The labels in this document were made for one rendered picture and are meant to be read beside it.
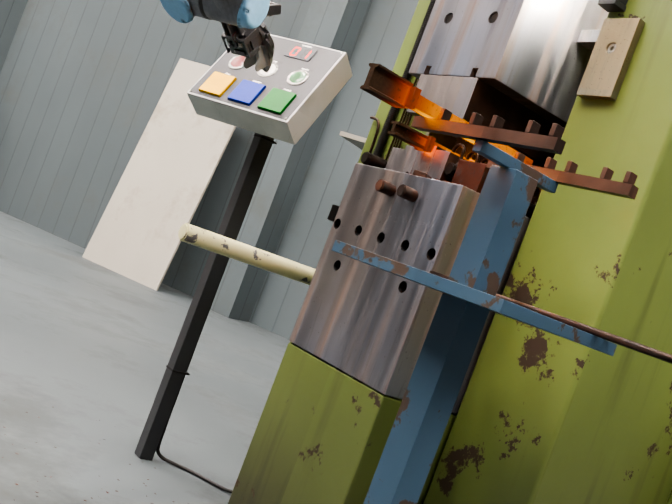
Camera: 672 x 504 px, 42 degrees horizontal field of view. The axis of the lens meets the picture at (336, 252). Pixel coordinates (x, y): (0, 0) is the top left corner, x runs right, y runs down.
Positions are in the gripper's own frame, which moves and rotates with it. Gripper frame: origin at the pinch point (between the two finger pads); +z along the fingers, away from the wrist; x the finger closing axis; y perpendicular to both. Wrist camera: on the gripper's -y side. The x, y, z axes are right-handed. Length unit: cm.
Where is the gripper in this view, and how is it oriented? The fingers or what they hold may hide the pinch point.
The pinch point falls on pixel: (266, 65)
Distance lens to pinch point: 220.7
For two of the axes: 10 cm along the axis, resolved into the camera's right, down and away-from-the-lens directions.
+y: -5.3, 7.2, -4.4
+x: 8.2, 3.1, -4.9
